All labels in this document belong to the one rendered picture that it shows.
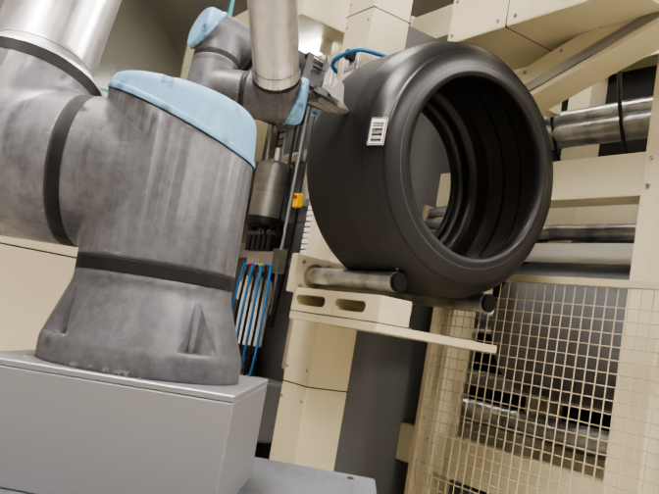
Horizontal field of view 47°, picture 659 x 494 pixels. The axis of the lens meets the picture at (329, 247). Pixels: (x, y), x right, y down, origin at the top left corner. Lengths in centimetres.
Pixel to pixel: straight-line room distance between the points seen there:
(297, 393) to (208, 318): 135
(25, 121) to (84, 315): 19
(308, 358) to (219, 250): 132
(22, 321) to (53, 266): 15
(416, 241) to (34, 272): 92
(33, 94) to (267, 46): 65
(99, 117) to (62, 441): 29
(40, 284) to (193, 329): 131
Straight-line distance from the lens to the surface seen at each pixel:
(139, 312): 68
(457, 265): 172
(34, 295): 198
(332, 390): 204
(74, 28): 86
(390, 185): 161
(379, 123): 162
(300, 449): 202
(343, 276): 180
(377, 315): 164
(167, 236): 68
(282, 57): 137
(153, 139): 70
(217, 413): 64
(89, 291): 70
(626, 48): 207
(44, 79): 80
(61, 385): 67
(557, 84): 216
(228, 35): 153
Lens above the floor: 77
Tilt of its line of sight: 6 degrees up
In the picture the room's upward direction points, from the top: 10 degrees clockwise
